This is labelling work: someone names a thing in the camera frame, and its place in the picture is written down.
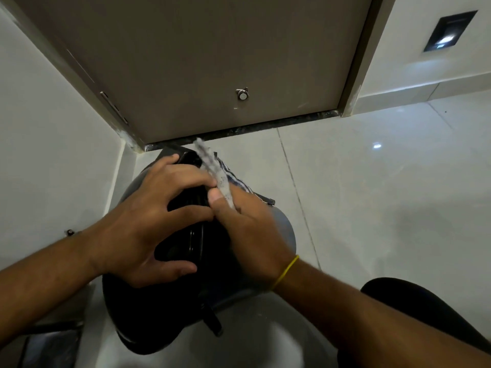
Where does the person's right forearm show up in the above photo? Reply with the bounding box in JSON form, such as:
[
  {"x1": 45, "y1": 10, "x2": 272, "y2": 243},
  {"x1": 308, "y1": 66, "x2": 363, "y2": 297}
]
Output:
[{"x1": 273, "y1": 259, "x2": 491, "y2": 368}]

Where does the black helmet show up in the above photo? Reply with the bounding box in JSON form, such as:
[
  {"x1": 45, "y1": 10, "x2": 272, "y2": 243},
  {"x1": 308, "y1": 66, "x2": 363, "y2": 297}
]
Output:
[{"x1": 102, "y1": 145, "x2": 297, "y2": 356}]

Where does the yellow wrist band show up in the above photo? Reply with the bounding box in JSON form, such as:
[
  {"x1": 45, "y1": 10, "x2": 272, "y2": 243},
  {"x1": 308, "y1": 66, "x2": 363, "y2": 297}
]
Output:
[{"x1": 270, "y1": 255, "x2": 300, "y2": 291}]

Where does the person's left hand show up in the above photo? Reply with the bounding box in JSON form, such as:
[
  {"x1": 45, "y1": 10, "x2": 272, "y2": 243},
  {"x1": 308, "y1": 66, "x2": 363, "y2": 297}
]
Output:
[{"x1": 86, "y1": 154, "x2": 218, "y2": 289}]

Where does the dark box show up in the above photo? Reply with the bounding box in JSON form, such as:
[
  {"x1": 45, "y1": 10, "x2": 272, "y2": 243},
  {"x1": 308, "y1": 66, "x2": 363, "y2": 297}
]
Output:
[{"x1": 17, "y1": 321, "x2": 84, "y2": 368}]

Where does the brown door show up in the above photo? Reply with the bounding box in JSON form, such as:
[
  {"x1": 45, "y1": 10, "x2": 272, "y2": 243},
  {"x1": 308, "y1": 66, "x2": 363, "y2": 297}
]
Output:
[{"x1": 11, "y1": 0, "x2": 373, "y2": 144}]

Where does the person's left forearm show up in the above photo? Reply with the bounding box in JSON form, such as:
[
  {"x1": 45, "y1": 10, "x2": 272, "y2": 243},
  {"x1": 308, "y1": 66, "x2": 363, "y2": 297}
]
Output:
[{"x1": 0, "y1": 225, "x2": 101, "y2": 348}]

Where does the person's right hand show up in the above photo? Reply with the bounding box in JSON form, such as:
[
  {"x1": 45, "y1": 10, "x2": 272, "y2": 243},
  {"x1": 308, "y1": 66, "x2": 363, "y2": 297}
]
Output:
[{"x1": 207, "y1": 183, "x2": 300, "y2": 292}]

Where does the dark stone door threshold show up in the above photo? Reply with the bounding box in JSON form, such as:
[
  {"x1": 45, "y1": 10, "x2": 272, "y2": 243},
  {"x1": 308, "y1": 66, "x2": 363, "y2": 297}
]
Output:
[{"x1": 143, "y1": 109, "x2": 341, "y2": 152}]

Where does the person's black trouser leg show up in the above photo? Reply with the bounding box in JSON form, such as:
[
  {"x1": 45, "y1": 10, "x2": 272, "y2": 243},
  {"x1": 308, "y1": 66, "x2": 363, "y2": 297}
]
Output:
[{"x1": 337, "y1": 277, "x2": 491, "y2": 368}]

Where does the recessed wall light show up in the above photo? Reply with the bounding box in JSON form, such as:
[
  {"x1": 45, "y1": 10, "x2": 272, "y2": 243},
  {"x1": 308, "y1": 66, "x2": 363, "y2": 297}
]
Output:
[{"x1": 423, "y1": 10, "x2": 478, "y2": 53}]

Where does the grey door frame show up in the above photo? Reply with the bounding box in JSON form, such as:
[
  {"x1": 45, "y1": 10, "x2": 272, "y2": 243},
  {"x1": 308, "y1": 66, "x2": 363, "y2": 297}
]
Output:
[{"x1": 0, "y1": 0, "x2": 398, "y2": 154}]

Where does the metal door hinge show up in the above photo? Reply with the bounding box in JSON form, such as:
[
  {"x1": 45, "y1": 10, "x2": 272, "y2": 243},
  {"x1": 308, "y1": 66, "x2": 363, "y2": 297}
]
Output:
[{"x1": 99, "y1": 90, "x2": 129, "y2": 125}]

